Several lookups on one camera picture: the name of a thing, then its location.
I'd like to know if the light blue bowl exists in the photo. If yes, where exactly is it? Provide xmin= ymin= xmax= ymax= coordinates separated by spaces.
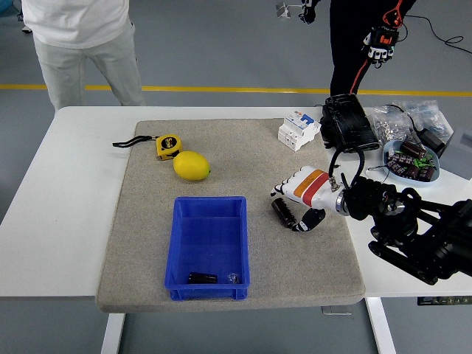
xmin=382 ymin=139 xmax=442 ymax=184

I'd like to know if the metal bracket under table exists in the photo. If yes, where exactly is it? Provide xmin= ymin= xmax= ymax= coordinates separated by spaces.
xmin=321 ymin=305 xmax=353 ymax=316

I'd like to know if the person in black suit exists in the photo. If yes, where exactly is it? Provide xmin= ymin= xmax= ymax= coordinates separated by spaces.
xmin=299 ymin=0 xmax=417 ymax=97

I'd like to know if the person in white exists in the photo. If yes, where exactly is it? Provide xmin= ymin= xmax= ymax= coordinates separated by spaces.
xmin=20 ymin=0 xmax=147 ymax=111

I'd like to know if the small white floor stand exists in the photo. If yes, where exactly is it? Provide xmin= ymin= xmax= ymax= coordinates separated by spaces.
xmin=274 ymin=1 xmax=300 ymax=18

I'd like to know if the grey-brown mat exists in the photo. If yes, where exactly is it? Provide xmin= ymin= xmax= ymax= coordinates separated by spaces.
xmin=94 ymin=118 xmax=367 ymax=314

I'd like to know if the person's gloved right hand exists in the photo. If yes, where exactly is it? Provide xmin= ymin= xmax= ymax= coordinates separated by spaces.
xmin=299 ymin=0 xmax=317 ymax=25

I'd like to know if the yellow tape measure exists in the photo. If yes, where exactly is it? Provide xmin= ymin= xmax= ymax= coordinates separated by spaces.
xmin=112 ymin=133 xmax=184 ymax=162

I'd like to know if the white circuit breaker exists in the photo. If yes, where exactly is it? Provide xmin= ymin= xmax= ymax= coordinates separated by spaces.
xmin=277 ymin=111 xmax=322 ymax=152

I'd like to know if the yellow lemon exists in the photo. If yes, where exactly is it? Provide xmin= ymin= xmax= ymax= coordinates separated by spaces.
xmin=172 ymin=150 xmax=212 ymax=182

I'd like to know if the black floor cable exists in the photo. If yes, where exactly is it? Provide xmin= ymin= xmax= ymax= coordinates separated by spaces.
xmin=405 ymin=14 xmax=472 ymax=56

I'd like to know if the clear bag of metal nuts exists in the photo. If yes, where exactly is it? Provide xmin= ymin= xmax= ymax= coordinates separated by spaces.
xmin=367 ymin=105 xmax=417 ymax=147

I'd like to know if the glossy black box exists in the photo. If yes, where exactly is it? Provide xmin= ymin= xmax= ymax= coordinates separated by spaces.
xmin=319 ymin=93 xmax=381 ymax=153

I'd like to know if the clear bag of small parts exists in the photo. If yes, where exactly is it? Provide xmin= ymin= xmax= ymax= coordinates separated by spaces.
xmin=392 ymin=99 xmax=454 ymax=136

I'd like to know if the person's gloved left hand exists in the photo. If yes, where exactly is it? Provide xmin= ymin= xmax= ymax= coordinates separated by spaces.
xmin=361 ymin=25 xmax=400 ymax=69

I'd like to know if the white table leg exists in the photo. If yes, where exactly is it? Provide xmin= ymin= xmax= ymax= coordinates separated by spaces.
xmin=100 ymin=312 xmax=127 ymax=354
xmin=364 ymin=296 xmax=398 ymax=354

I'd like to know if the blue plastic box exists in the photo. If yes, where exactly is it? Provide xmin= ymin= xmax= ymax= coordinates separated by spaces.
xmin=163 ymin=195 xmax=251 ymax=302

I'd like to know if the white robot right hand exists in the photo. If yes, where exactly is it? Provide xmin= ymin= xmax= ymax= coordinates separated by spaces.
xmin=269 ymin=166 xmax=344 ymax=233

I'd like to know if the grey box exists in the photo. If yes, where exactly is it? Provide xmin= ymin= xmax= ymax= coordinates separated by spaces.
xmin=438 ymin=125 xmax=472 ymax=174

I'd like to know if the table control panel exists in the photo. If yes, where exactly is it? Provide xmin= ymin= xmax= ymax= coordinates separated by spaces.
xmin=417 ymin=294 xmax=472 ymax=306

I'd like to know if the black power adapter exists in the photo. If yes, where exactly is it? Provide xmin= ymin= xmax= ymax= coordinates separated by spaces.
xmin=418 ymin=127 xmax=448 ymax=156

